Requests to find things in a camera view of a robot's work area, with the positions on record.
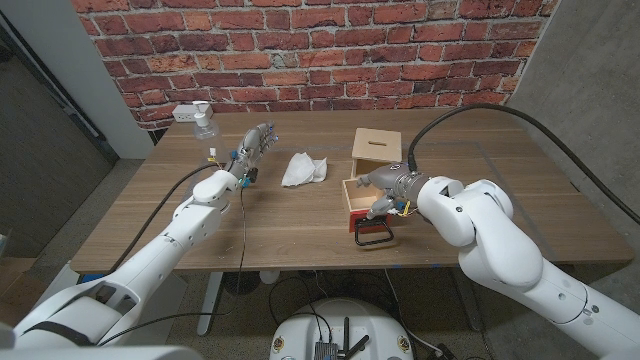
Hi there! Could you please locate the clear pump bottle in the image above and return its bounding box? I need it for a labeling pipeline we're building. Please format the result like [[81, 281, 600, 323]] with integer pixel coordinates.
[[191, 100, 229, 171]]

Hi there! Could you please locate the wooden box with slot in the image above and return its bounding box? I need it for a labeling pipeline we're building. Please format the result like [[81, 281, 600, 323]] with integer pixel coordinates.
[[350, 127, 404, 180]]

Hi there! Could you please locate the wooden drawer with red front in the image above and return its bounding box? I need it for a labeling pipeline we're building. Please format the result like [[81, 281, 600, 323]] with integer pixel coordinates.
[[341, 177, 396, 248]]

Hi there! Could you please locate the grey table leg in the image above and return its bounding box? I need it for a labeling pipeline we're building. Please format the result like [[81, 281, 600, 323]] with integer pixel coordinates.
[[452, 269, 485, 333]]

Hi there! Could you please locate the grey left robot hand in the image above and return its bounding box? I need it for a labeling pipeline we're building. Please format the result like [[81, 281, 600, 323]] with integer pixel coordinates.
[[229, 122, 279, 184]]

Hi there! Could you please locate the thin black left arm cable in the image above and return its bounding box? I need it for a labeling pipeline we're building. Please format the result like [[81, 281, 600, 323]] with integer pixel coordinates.
[[97, 185, 250, 347]]

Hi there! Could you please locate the grey computer box with antennas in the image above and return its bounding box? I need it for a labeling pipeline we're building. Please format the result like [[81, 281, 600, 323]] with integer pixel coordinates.
[[313, 316, 372, 360]]

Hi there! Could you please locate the white power strip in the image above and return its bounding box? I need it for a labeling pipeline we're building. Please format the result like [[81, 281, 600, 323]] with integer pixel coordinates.
[[172, 103, 214, 124]]

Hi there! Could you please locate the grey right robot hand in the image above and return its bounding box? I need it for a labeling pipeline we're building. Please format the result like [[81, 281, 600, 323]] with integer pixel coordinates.
[[356, 162, 426, 221]]

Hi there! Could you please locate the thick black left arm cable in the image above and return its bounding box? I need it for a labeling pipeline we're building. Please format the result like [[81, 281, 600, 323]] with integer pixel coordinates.
[[107, 162, 221, 275]]

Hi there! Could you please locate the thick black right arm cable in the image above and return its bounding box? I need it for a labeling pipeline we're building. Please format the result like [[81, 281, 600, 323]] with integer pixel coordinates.
[[407, 103, 640, 226]]

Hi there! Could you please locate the white table leg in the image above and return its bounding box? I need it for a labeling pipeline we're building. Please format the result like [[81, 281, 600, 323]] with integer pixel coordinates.
[[197, 271, 225, 337]]

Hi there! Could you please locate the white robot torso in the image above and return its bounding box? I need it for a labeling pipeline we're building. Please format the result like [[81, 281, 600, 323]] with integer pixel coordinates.
[[269, 298, 415, 360]]

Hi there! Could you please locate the printed brick backdrop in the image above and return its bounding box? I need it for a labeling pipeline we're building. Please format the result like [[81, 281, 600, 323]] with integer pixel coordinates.
[[71, 0, 560, 132]]

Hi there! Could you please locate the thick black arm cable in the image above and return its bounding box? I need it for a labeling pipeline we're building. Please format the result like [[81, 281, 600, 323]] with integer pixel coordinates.
[[407, 103, 640, 226], [107, 162, 221, 275]]

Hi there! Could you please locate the crumpled white tissue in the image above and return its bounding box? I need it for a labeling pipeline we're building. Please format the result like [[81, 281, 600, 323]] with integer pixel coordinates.
[[280, 151, 329, 188]]

